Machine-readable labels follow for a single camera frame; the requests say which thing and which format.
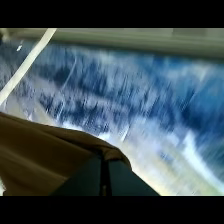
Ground brown garment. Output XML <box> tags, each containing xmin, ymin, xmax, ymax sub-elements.
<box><xmin>0</xmin><ymin>111</ymin><xmax>133</xmax><ymax>197</ymax></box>

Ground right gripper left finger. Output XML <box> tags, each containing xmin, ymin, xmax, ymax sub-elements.
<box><xmin>49</xmin><ymin>154</ymin><xmax>104</xmax><ymax>197</ymax></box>

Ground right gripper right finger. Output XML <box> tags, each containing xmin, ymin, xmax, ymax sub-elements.
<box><xmin>105</xmin><ymin>158</ymin><xmax>161</xmax><ymax>197</ymax></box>

